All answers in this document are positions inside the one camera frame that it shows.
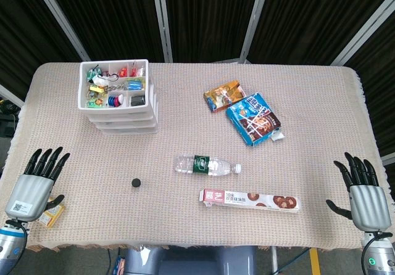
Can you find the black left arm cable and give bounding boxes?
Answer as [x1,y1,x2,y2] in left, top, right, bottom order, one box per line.
[5,220,29,250]

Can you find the red white packets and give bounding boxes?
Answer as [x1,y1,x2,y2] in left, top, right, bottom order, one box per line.
[129,64,146,77]

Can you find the orange snack packet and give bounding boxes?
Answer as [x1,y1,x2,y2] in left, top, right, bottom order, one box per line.
[202,80,247,113]

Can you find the blue cookie packet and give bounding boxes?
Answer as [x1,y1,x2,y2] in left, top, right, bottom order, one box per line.
[225,92,285,147]

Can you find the white plastic drawer organizer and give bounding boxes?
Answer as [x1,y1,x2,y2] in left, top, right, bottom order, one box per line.
[78,59,160,134]

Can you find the row of coloured discs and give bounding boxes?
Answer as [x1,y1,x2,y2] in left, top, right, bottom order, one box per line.
[107,94,126,108]

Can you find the beige woven tablecloth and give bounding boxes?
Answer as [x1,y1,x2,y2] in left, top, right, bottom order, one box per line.
[0,62,395,253]

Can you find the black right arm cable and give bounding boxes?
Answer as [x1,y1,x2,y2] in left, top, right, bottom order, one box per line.
[360,231,393,260]

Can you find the long white baking paper box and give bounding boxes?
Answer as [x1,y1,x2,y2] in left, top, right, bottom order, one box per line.
[199,188,302,214]

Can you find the white table leg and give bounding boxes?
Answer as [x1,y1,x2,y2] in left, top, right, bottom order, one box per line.
[270,246,279,273]

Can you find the green orange candies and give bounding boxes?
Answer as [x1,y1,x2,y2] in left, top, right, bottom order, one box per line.
[85,92,106,109]

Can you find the dark partition panel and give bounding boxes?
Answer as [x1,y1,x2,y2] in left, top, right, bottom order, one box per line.
[246,0,395,65]
[162,0,263,63]
[0,0,81,103]
[344,8,395,158]
[43,0,164,63]

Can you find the dark equipment with cables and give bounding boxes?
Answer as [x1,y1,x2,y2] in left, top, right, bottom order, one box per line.
[0,97,21,140]

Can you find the yellow snack packet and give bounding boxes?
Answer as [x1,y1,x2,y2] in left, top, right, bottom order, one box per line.
[38,194,66,228]

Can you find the white plush keychain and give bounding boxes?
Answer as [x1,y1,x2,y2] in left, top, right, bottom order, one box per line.
[94,75,120,88]

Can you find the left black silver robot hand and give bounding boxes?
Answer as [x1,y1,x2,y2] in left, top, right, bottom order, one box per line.
[4,147,71,223]

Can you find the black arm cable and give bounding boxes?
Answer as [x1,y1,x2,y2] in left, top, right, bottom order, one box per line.
[360,231,393,260]
[5,220,29,250]

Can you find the blue floor cable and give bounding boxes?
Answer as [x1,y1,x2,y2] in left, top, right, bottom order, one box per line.
[288,247,311,271]

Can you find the grey metal partition post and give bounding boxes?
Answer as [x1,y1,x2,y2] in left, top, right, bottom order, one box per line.
[30,0,91,62]
[329,0,395,66]
[0,83,25,109]
[150,0,173,63]
[239,0,273,64]
[380,151,395,166]

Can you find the clear green-label water bottle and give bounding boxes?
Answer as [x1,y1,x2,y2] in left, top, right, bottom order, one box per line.
[173,154,242,177]

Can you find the clear plastic drawer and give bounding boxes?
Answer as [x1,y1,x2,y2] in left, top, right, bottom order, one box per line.
[91,120,159,129]
[96,126,160,134]
[87,113,157,123]

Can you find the green trinket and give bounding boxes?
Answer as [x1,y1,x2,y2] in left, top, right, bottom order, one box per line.
[86,67,102,81]

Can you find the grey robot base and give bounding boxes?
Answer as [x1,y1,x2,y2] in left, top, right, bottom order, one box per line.
[123,245,259,275]

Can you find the blue red packet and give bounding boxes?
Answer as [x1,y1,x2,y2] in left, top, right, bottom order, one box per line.
[113,255,126,275]

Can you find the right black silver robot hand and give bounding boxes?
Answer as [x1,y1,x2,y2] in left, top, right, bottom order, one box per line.
[326,152,390,233]

